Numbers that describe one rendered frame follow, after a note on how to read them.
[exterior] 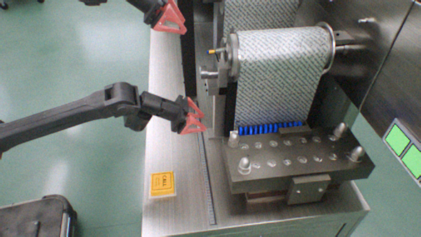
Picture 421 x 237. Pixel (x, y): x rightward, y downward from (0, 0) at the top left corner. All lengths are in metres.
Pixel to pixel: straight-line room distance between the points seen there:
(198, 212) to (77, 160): 1.59
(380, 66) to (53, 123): 0.81
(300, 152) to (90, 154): 1.76
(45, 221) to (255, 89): 1.37
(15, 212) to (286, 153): 1.51
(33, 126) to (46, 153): 1.66
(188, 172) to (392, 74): 0.62
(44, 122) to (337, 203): 0.84
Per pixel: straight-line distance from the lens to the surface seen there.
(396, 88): 0.75
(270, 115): 0.88
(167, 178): 0.89
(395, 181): 2.37
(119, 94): 0.74
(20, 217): 1.88
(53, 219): 1.79
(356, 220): 1.01
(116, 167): 2.17
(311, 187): 0.83
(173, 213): 0.86
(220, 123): 0.97
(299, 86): 0.84
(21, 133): 0.85
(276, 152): 0.83
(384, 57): 0.78
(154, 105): 0.76
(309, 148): 0.87
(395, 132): 0.76
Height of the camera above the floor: 1.65
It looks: 43 degrees down
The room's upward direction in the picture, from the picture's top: straight up
